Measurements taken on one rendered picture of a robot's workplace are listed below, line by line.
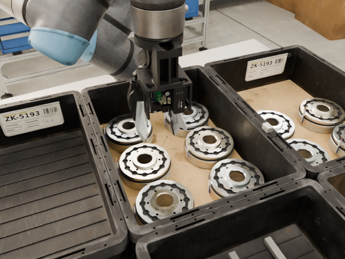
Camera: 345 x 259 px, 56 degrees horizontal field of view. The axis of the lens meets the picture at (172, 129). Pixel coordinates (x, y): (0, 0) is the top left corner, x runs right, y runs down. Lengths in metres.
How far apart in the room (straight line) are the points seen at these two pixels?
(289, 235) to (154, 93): 0.33
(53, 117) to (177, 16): 0.41
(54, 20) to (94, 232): 0.34
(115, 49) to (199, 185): 0.43
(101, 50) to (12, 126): 0.28
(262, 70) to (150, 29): 0.52
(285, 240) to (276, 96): 0.44
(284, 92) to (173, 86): 0.52
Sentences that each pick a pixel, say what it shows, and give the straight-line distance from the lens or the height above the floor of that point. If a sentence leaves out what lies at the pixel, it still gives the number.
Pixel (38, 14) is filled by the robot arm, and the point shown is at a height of 1.15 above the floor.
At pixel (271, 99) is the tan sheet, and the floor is 0.83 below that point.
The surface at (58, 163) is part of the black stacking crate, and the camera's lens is 0.73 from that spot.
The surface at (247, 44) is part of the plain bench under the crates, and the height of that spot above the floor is 0.70.
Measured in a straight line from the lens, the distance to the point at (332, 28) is 3.49.
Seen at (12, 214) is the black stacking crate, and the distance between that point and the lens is 0.67.
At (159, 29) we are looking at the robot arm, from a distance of 0.44.
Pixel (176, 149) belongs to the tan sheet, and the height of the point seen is 0.83.
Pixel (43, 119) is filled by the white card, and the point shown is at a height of 0.88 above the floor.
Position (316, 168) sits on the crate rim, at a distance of 0.58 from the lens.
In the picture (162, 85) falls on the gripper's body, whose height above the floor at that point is 1.07.
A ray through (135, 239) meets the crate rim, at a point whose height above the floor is 0.92.
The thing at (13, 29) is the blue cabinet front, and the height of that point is 0.47.
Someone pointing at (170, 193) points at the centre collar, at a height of 0.87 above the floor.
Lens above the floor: 1.32
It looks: 40 degrees down
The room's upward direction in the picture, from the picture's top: straight up
